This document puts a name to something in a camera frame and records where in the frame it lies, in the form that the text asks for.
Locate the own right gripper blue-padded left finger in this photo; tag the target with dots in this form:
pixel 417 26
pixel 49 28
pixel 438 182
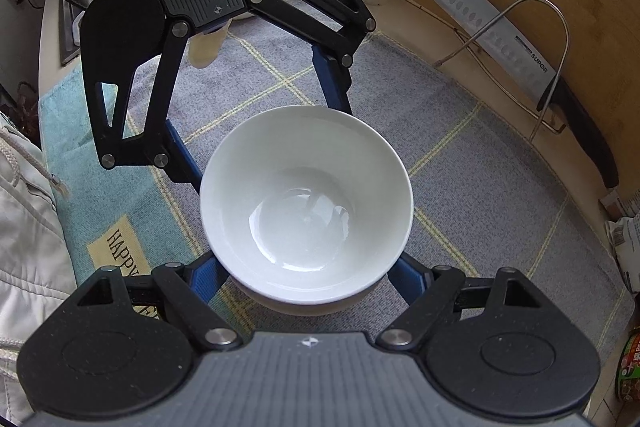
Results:
pixel 185 292

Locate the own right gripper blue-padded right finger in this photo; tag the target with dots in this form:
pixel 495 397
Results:
pixel 429 294

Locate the plain white bowl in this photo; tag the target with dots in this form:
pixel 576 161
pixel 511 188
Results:
pixel 307 208

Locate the grey teal kitchen towel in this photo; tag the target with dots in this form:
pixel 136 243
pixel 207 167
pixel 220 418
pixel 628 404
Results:
pixel 484 197

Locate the beige jacket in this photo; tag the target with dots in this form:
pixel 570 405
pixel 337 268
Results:
pixel 36 271

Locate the white blue plastic bag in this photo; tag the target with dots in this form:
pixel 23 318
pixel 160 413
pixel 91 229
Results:
pixel 624 236

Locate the green lid sauce jar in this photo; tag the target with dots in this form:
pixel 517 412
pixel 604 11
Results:
pixel 627 381

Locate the metal wire rack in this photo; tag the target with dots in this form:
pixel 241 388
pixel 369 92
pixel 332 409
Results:
pixel 498 37

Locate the kitchen knife black handle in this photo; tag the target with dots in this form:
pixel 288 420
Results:
pixel 585 130

